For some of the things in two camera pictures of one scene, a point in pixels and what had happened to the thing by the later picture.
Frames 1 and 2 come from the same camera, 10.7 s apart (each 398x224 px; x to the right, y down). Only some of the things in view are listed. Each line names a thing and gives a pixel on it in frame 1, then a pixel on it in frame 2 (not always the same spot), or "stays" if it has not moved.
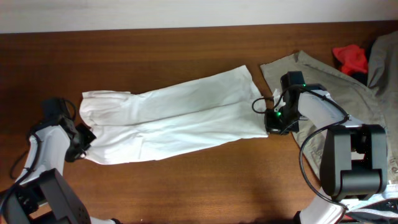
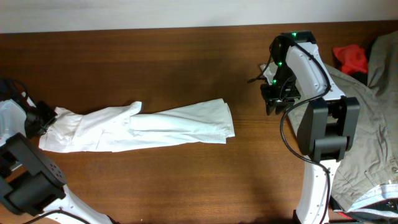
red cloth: [352, 58] stays
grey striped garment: [380, 208] stays
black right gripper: [271, 121] -> [280, 97]
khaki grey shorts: [374, 102] stays
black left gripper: [84, 137] -> [43, 112]
